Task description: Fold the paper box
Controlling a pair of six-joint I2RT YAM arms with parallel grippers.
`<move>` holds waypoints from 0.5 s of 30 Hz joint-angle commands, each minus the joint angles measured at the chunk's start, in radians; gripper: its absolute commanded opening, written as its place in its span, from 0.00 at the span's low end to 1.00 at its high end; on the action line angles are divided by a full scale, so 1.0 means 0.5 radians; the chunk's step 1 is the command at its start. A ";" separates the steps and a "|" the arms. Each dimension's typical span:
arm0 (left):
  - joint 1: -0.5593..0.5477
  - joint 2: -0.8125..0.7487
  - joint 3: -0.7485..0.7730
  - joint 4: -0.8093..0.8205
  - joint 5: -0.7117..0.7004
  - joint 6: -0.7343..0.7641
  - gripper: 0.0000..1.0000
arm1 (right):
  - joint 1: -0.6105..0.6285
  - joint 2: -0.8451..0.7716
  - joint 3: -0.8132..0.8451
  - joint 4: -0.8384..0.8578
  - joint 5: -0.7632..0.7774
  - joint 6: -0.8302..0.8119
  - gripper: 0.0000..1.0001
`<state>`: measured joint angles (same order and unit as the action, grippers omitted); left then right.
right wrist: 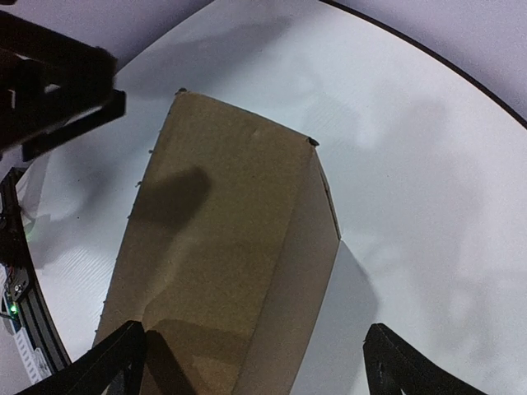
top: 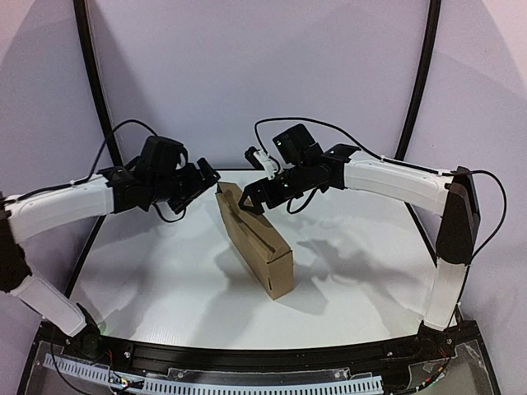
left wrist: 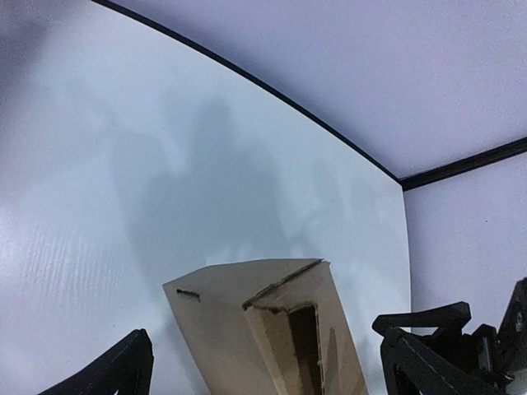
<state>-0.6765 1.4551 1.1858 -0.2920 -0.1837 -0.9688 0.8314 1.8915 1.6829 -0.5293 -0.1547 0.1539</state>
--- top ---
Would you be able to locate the brown cardboard box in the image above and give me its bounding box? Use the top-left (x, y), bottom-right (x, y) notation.
top-left (215, 182), bottom-right (294, 300)

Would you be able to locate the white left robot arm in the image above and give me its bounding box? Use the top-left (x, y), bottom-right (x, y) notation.
top-left (1, 136), bottom-right (220, 356)

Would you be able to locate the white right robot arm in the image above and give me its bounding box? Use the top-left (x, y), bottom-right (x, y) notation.
top-left (238, 117), bottom-right (481, 332)

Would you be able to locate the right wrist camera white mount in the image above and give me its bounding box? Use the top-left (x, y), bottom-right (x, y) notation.
top-left (244, 146), bottom-right (282, 180)

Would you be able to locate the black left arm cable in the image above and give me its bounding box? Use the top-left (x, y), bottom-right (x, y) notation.
top-left (0, 118), bottom-right (190, 223)

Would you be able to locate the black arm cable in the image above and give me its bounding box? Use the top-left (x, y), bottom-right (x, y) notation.
top-left (254, 118), bottom-right (508, 260)
top-left (0, 118), bottom-right (190, 223)

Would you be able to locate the left black frame post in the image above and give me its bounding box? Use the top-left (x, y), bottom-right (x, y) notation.
top-left (65, 1), bottom-right (123, 297)

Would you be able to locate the black frame post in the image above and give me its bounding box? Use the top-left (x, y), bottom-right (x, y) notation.
top-left (389, 0), bottom-right (444, 182)
top-left (65, 1), bottom-right (123, 297)

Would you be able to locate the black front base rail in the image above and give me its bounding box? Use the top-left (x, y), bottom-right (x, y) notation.
top-left (20, 320), bottom-right (503, 395)

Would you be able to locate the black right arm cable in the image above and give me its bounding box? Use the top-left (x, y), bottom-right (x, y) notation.
top-left (254, 118), bottom-right (508, 260)

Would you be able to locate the white slotted cable duct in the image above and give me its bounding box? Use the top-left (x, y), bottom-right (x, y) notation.
top-left (36, 352), bottom-right (384, 395)

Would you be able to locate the right black frame post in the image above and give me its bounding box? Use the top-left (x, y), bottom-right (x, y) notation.
top-left (389, 0), bottom-right (444, 182)

